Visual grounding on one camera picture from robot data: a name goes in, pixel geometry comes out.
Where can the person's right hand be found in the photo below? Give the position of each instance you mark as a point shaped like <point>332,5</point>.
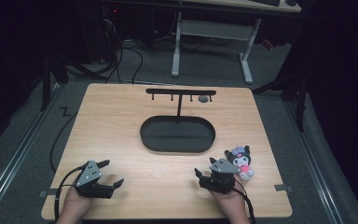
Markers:
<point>230,203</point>

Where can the grey tape piece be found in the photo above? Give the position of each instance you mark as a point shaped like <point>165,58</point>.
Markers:
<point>282,187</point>
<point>46,193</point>

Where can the person's left hand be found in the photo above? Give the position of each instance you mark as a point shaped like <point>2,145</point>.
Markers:
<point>74,203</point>

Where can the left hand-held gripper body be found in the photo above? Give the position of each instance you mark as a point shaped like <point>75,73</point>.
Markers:
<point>88,177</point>

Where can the dark computer tower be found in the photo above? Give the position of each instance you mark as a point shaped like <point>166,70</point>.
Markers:
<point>109,28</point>

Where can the white desk with metal frame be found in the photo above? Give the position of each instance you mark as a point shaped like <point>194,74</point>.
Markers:
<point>213,29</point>

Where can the metal floor rail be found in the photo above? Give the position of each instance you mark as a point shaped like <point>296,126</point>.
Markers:
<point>18,154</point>
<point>313,165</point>

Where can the black computer mouse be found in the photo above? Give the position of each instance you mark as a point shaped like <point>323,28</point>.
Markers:
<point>291,2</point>

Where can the black metal stand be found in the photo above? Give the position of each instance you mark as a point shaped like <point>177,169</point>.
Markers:
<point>301,102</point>
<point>46,84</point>

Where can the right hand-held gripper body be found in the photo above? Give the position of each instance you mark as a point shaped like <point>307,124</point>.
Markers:
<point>220,178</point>

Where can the black hook rack with tray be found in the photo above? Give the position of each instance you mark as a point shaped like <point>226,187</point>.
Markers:
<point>177,133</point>

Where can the grey round table cap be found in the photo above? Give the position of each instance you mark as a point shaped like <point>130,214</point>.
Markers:
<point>203,99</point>

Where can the black keyboard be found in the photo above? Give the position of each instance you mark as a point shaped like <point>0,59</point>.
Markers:
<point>267,2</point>

